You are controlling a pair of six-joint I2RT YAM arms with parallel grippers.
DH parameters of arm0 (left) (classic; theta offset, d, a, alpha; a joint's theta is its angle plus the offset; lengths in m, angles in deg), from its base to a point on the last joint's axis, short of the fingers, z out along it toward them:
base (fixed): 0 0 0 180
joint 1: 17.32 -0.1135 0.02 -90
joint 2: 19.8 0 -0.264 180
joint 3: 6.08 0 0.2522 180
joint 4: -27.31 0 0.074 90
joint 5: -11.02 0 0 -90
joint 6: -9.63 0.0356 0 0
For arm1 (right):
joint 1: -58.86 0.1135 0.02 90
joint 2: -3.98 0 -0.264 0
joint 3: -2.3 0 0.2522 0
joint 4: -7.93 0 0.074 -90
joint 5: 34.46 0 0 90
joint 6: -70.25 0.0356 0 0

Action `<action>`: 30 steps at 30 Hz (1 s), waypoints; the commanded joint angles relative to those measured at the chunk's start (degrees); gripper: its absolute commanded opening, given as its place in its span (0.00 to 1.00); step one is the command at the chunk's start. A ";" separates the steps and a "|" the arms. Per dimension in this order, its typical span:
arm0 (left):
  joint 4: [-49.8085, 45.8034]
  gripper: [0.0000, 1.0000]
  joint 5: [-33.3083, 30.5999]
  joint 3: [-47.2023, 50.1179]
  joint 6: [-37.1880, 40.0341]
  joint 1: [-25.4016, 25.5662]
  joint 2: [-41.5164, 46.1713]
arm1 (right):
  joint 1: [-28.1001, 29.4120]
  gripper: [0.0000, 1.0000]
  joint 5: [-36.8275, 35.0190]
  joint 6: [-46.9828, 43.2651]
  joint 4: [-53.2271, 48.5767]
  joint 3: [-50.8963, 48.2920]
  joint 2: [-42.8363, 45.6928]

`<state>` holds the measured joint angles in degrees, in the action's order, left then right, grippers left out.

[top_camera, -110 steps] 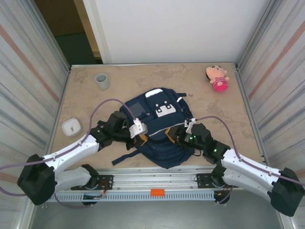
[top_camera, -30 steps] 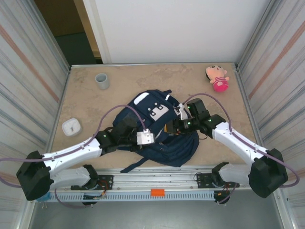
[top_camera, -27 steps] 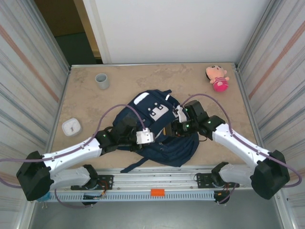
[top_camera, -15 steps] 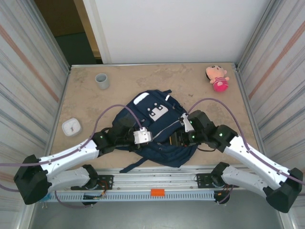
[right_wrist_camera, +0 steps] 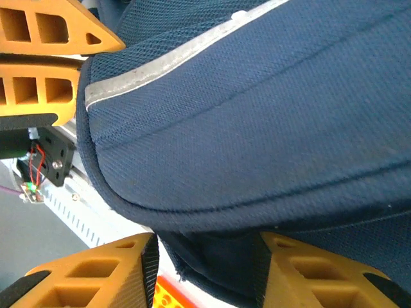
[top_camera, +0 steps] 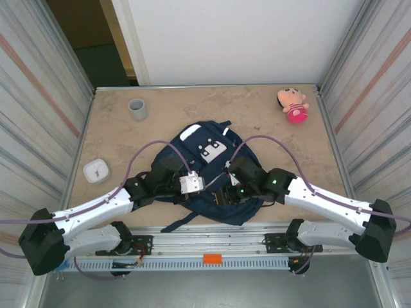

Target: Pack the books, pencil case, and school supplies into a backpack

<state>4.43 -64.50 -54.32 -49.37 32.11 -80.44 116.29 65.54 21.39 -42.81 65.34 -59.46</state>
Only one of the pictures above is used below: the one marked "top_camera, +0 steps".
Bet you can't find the pink plush doll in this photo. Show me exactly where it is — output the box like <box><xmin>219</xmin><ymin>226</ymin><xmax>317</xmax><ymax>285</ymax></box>
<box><xmin>276</xmin><ymin>88</ymin><xmax>311</xmax><ymax>125</ymax></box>

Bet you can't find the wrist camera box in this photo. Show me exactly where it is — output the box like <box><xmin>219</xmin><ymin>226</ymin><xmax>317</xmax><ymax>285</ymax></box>
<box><xmin>225</xmin><ymin>161</ymin><xmax>241</xmax><ymax>186</ymax></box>
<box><xmin>179</xmin><ymin>171</ymin><xmax>206</xmax><ymax>195</ymax></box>

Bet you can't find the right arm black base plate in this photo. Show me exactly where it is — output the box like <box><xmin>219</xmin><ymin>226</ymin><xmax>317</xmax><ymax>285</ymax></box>
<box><xmin>263</xmin><ymin>233</ymin><xmax>323</xmax><ymax>254</ymax></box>

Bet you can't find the grey plastic cup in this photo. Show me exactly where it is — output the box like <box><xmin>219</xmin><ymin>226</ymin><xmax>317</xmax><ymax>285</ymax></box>
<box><xmin>128</xmin><ymin>98</ymin><xmax>148</xmax><ymax>121</ymax></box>

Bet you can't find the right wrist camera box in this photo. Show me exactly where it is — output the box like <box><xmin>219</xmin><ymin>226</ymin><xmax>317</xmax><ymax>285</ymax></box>
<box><xmin>225</xmin><ymin>161</ymin><xmax>241</xmax><ymax>186</ymax></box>

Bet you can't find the white slotted cable tray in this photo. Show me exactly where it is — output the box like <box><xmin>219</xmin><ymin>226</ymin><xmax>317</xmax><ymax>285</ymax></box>
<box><xmin>64</xmin><ymin>258</ymin><xmax>290</xmax><ymax>270</ymax></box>

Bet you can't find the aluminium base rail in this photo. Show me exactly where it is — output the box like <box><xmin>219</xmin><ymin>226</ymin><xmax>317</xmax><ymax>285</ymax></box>
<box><xmin>33</xmin><ymin>224</ymin><xmax>385</xmax><ymax>259</ymax></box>

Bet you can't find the white square container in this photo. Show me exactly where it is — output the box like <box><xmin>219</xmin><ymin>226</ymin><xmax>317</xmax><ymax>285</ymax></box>
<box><xmin>83</xmin><ymin>159</ymin><xmax>112</xmax><ymax>184</ymax></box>

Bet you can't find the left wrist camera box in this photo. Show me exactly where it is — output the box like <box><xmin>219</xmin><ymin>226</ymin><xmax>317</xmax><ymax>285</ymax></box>
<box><xmin>179</xmin><ymin>171</ymin><xmax>206</xmax><ymax>195</ymax></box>

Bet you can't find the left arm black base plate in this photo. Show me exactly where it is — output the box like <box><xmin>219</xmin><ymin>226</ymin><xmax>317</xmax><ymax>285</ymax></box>
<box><xmin>95</xmin><ymin>235</ymin><xmax>153</xmax><ymax>256</ymax></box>

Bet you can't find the navy blue backpack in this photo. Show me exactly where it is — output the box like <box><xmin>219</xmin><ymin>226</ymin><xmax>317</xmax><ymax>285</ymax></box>
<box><xmin>150</xmin><ymin>120</ymin><xmax>267</xmax><ymax>234</ymax></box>

